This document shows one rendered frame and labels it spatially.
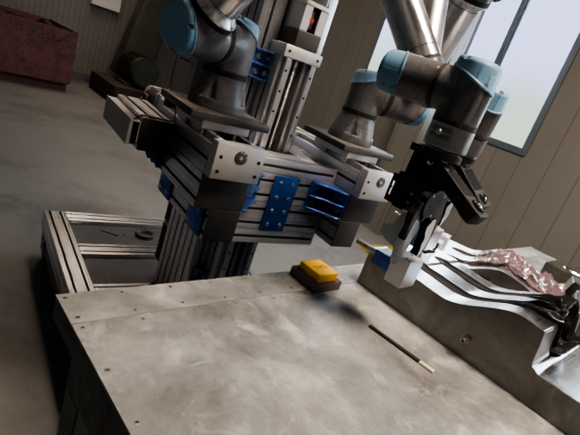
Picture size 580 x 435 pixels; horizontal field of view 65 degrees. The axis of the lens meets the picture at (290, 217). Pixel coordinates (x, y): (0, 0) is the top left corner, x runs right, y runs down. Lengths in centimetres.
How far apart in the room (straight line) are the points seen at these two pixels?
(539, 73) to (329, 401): 356
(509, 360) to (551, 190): 294
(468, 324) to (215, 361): 50
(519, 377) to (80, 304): 73
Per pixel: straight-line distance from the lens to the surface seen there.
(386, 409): 72
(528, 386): 93
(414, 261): 84
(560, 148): 382
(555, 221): 376
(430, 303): 97
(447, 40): 144
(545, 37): 410
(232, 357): 68
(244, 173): 111
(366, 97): 146
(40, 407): 171
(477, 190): 109
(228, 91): 118
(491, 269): 128
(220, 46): 112
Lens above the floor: 120
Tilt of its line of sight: 18 degrees down
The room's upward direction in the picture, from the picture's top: 19 degrees clockwise
